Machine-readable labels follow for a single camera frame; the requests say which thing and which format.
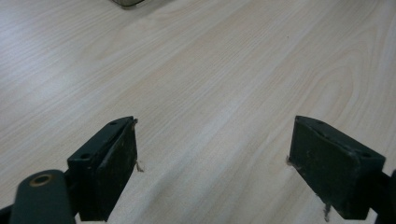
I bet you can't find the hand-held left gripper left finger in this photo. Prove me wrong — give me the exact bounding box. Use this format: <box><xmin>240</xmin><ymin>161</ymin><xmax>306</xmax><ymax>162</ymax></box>
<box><xmin>66</xmin><ymin>116</ymin><xmax>139</xmax><ymax>223</ymax></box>

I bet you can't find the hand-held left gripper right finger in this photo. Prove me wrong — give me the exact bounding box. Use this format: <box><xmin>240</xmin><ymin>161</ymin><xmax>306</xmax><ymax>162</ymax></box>
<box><xmin>288</xmin><ymin>115</ymin><xmax>387</xmax><ymax>221</ymax></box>

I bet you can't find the dark glass container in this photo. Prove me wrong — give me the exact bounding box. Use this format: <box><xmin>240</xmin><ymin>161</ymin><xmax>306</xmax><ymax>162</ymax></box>
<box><xmin>110</xmin><ymin>0</ymin><xmax>147</xmax><ymax>7</ymax></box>

